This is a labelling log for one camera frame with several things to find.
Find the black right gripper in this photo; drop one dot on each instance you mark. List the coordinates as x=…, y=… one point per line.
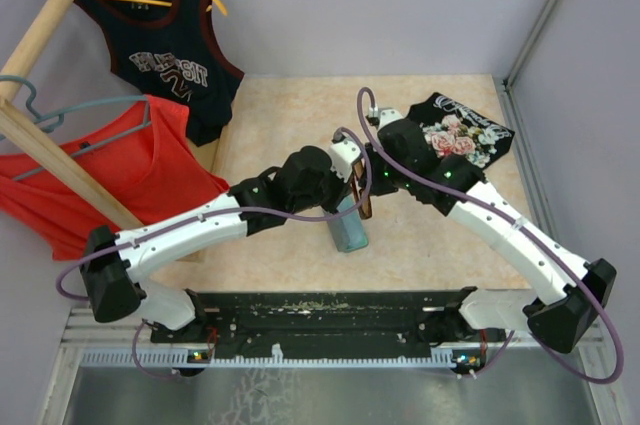
x=379, y=188

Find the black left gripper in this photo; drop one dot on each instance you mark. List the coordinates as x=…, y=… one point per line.
x=343, y=189

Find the brown sunglasses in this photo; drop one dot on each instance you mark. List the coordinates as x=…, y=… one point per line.
x=358, y=182

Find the grey-blue glasses case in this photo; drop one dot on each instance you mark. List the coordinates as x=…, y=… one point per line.
x=348, y=233

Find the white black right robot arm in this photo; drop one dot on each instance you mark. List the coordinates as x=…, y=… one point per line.
x=566, y=292

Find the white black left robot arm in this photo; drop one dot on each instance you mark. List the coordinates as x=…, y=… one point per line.
x=116, y=266

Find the black floral folded shirt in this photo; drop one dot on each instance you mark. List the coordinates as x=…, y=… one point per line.
x=452, y=128

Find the navy basketball jersey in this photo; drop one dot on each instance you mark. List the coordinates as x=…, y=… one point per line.
x=168, y=49

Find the grey-blue clothes hanger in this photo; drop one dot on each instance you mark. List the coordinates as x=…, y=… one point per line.
x=55, y=119

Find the wooden clothes rack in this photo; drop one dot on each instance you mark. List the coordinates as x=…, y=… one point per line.
x=153, y=172

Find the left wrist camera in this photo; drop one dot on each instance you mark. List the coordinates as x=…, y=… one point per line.
x=344, y=155

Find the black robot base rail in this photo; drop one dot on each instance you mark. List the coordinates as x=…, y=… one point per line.
x=331, y=329

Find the aluminium frame post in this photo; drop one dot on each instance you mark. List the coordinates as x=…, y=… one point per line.
x=533, y=37

